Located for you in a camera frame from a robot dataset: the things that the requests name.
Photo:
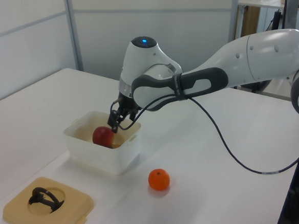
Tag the orange toy fruit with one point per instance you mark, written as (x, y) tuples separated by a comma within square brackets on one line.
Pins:
[(159, 179)]

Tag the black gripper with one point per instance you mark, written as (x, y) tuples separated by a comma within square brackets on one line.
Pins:
[(125, 104)]

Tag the grey partition post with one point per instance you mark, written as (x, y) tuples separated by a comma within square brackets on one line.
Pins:
[(234, 18)]

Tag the beige plastic lid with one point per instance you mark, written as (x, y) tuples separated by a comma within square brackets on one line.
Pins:
[(76, 204)]

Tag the red toy apple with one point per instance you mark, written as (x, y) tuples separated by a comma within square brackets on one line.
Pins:
[(102, 137)]

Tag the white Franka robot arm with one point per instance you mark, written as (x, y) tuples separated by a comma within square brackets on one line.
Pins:
[(271, 54)]

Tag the dark vertical frame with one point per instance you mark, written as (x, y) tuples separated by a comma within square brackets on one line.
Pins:
[(296, 199)]

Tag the white plastic container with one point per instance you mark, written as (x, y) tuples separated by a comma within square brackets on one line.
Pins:
[(97, 159)]

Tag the wooden cabinet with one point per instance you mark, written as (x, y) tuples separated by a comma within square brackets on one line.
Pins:
[(250, 21)]

